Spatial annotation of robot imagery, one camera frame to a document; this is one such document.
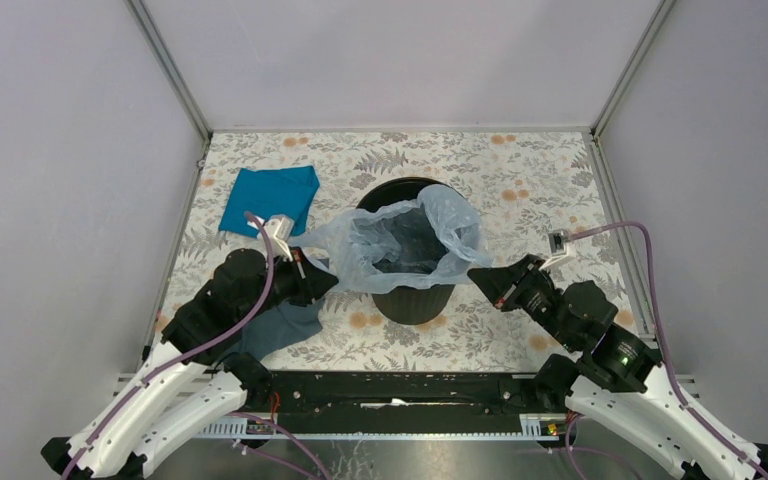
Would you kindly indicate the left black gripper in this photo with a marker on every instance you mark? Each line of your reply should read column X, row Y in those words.
column 312, row 280

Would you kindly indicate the left aluminium frame post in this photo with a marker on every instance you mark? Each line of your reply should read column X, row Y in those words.
column 164, row 58

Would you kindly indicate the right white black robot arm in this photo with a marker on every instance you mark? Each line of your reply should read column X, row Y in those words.
column 618, row 380

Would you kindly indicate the black plastic trash bin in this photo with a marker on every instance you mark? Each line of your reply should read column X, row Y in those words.
column 425, row 236

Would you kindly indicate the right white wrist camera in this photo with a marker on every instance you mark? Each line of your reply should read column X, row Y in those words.
column 562, row 249

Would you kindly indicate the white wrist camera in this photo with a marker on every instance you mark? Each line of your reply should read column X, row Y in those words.
column 275, row 233
column 562, row 249

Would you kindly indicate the bright blue trash bag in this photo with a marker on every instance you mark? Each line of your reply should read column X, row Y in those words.
column 266, row 193

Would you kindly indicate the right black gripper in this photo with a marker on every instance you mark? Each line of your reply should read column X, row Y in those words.
column 498, row 285

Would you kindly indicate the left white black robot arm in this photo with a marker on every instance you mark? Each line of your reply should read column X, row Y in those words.
column 141, row 426

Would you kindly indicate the right aluminium frame post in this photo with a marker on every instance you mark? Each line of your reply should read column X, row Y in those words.
column 650, row 34

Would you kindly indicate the light blue trash bag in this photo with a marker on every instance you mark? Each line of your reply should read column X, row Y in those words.
column 342, row 240

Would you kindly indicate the aluminium frame post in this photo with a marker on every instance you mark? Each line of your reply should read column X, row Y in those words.
column 164, row 58
column 650, row 34

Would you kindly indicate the grey blue trash bag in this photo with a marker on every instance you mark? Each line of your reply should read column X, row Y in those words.
column 273, row 328

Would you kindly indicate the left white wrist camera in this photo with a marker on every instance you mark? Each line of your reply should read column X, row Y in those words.
column 275, row 233

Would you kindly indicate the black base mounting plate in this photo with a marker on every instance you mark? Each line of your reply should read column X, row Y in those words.
column 309, row 393

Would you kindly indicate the floral patterned table mat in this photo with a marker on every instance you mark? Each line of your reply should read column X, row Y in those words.
column 524, row 185

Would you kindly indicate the white slotted cable duct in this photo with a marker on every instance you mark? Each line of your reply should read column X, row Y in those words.
column 424, row 424

